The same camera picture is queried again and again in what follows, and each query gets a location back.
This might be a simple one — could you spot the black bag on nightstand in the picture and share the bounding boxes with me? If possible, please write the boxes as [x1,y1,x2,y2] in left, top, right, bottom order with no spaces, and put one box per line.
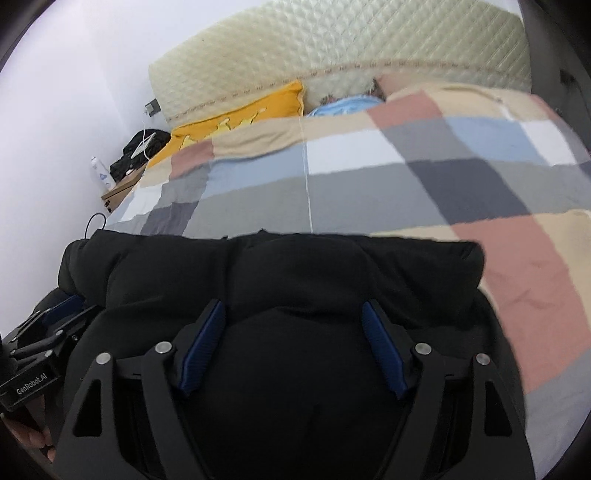
[109,129,170,182]

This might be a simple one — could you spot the plaid patchwork bed quilt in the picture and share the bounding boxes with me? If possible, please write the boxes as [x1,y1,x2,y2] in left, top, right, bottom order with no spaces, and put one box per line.
[107,83,590,477]

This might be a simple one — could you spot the grey wall socket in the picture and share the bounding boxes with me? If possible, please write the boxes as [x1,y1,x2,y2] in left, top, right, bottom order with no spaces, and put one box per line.
[144,99,161,117]

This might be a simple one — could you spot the light blue pillow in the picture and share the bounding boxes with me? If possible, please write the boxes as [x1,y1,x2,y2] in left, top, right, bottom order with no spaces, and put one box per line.
[307,94,384,117]

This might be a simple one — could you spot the black padded jacket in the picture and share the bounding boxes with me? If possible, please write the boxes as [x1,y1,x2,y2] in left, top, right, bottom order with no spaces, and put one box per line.
[59,231,525,479]

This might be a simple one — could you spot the cream quilted headboard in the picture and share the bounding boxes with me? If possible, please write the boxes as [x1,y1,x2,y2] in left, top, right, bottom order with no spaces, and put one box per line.
[148,0,532,127]

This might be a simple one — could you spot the black cable by nightstand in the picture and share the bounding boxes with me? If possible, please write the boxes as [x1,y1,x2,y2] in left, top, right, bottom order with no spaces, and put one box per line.
[83,211,108,240]

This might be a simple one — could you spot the white plastic bottle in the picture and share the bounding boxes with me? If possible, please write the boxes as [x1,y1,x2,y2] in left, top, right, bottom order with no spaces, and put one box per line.
[90,156,115,191]

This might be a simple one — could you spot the wooden nightstand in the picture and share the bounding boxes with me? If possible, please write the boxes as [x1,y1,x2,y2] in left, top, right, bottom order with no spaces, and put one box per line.
[101,166,146,213]

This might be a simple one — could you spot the yellow pillow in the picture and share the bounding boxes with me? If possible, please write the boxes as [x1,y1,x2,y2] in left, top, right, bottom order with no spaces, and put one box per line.
[147,80,305,168]

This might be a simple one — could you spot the person's left hand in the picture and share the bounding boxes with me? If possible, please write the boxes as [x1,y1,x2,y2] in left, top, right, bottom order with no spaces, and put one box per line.
[2,416,56,463]

